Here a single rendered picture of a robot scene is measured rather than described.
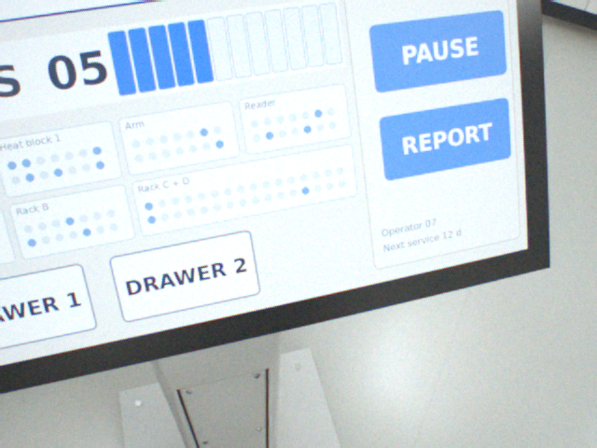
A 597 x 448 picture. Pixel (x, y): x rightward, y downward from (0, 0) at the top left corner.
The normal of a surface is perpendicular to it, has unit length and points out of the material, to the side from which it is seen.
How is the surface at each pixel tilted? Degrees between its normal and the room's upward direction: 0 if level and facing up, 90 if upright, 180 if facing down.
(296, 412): 5
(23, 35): 50
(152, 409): 5
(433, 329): 0
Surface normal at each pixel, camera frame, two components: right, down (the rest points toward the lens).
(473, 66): 0.23, 0.22
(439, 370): 0.04, -0.58
